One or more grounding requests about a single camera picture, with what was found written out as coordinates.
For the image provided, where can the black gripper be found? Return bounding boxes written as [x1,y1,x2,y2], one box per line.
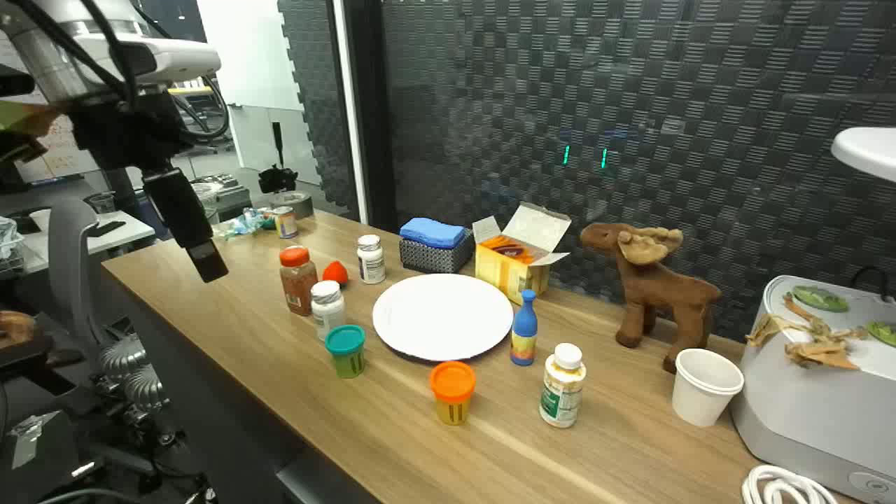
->
[140,165,231,286]

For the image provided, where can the orange-lid spice bottle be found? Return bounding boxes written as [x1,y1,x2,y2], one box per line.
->
[277,243,319,319]

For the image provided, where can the white pill bottle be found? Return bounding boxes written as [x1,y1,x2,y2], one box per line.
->
[357,232,386,286]
[309,277,347,342]

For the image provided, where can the teal-lid dough container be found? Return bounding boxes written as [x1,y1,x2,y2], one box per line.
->
[322,321,369,382]

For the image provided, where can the orange-lid dough container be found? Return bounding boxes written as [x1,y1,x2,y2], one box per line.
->
[428,358,479,429]

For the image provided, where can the white paper plate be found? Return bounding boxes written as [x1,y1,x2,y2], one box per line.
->
[369,272,515,365]

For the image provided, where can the clear plastic wrappers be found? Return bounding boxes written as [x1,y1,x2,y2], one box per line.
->
[211,207,274,243]

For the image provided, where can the small labelled jar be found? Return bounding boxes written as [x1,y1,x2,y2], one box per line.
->
[271,204,302,240]

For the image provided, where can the metal bowl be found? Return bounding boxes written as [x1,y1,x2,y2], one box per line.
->
[253,187,316,225]

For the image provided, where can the white side desk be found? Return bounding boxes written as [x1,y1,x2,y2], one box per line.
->
[0,207,158,277]

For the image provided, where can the black desk gadget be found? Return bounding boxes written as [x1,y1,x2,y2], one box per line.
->
[257,121,299,197]

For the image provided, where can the blue sponge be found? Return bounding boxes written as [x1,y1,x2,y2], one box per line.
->
[397,216,467,253]

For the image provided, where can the yellow open cardboard box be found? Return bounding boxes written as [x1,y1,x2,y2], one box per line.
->
[472,202,574,307]

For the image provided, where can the blue toy bowling pin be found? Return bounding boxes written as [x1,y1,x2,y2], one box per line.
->
[508,286,542,369]

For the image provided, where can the green-label white supplement bottle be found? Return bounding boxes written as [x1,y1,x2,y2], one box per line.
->
[537,342,592,431]

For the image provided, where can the brown moose plush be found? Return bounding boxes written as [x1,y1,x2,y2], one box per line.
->
[577,218,725,375]

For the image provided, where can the white paper cup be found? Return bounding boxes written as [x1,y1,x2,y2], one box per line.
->
[670,348,749,431]

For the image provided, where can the dried brown plant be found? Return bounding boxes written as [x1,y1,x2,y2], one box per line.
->
[745,292,865,373]

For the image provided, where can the white hydroponic planter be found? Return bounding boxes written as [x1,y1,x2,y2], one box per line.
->
[728,272,896,504]

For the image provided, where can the white planter lamp head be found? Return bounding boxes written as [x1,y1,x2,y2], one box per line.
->
[830,123,896,186]

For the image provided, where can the white coiled cable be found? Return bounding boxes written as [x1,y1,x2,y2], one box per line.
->
[739,463,840,504]

